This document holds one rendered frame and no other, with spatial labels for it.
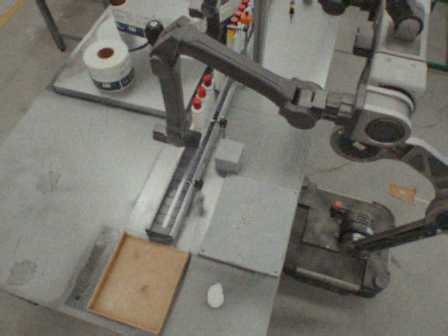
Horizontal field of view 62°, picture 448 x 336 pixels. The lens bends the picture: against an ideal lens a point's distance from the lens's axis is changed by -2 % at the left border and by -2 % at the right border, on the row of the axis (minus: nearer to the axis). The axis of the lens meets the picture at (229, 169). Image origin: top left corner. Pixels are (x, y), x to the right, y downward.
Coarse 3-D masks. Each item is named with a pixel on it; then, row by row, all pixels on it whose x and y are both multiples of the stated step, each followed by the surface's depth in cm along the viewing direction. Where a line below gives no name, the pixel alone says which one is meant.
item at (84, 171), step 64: (192, 0) 221; (64, 64) 193; (320, 64) 191; (64, 128) 170; (128, 128) 170; (256, 128) 169; (0, 192) 153; (64, 192) 153; (128, 192) 152; (0, 256) 138; (64, 256) 138; (192, 256) 138; (192, 320) 126; (256, 320) 126
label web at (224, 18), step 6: (234, 0) 183; (240, 0) 187; (222, 6) 180; (228, 6) 183; (234, 6) 186; (222, 12) 182; (228, 12) 186; (234, 12) 189; (150, 18) 177; (156, 18) 175; (162, 18) 175; (204, 18) 176; (222, 18) 185; (228, 18) 189; (168, 24) 177; (198, 24) 175; (204, 24) 178; (228, 24) 191; (204, 30) 181; (222, 30) 191
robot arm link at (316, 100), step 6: (300, 90) 95; (306, 90) 95; (312, 90) 94; (318, 90) 93; (294, 96) 96; (300, 96) 94; (306, 96) 94; (312, 96) 94; (318, 96) 92; (324, 96) 92; (294, 102) 94; (300, 102) 93; (306, 102) 93; (312, 102) 92; (318, 102) 92; (324, 102) 92; (312, 108) 92; (318, 108) 91; (324, 108) 93; (318, 114) 93
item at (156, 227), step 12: (252, 24) 200; (228, 84) 177; (216, 96) 173; (204, 144) 158; (180, 168) 152; (192, 168) 152; (180, 180) 149; (168, 192) 146; (168, 204) 144; (180, 204) 144; (156, 216) 141; (156, 228) 138; (168, 228) 138
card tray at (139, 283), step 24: (120, 240) 138; (144, 240) 141; (120, 264) 136; (144, 264) 136; (168, 264) 136; (96, 288) 128; (120, 288) 131; (144, 288) 131; (168, 288) 131; (96, 312) 124; (120, 312) 127; (144, 312) 127
